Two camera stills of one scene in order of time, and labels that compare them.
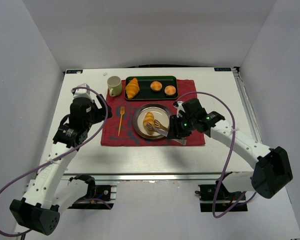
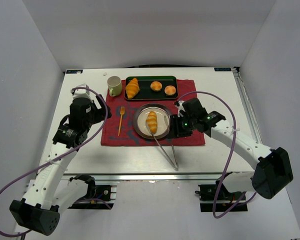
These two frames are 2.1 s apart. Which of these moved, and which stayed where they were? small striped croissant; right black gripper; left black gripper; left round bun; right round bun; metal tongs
Moved: metal tongs; small striped croissant
Stayed: right black gripper; left black gripper; left round bun; right round bun
